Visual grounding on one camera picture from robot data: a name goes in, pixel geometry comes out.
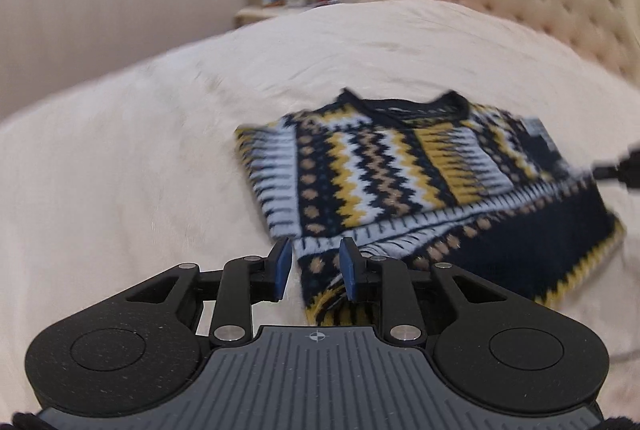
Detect white bedspread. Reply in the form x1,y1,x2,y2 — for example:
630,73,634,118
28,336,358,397
0,0,640,430

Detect white nightstand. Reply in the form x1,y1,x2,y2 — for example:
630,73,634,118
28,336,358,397
235,2,321,28

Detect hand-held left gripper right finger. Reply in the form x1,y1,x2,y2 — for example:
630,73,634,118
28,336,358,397
339,237,507,344

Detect patterned knit sweater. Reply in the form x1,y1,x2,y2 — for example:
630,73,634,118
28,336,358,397
235,89,628,326

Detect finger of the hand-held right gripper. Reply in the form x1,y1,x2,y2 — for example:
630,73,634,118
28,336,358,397
592,149,640,189

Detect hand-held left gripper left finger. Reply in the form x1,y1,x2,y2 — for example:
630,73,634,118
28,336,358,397
125,237,294,346

